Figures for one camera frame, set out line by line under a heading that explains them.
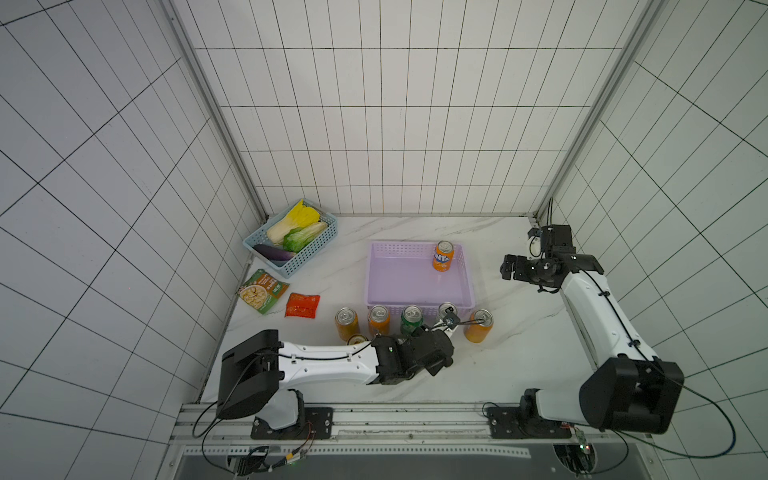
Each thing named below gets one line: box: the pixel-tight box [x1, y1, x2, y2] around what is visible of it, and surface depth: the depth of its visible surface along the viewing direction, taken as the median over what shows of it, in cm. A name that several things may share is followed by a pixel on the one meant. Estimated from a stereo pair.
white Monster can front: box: [438, 301, 458, 319], surface depth 80 cm
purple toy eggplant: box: [254, 244, 296, 261], surface depth 104 cm
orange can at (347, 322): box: [335, 306, 359, 341], surface depth 83 cm
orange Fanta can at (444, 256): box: [432, 240, 455, 272], surface depth 99 cm
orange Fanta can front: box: [368, 304, 390, 335], surface depth 83 cm
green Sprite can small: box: [400, 304, 424, 336], surface depth 83 cm
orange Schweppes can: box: [464, 308, 494, 344], surface depth 83 cm
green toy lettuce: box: [283, 221, 329, 253], surface depth 107 cm
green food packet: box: [237, 269, 290, 315], surface depth 100 cm
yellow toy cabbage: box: [266, 199, 321, 246], surface depth 112 cm
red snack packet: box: [284, 292, 321, 319], surface depth 95 cm
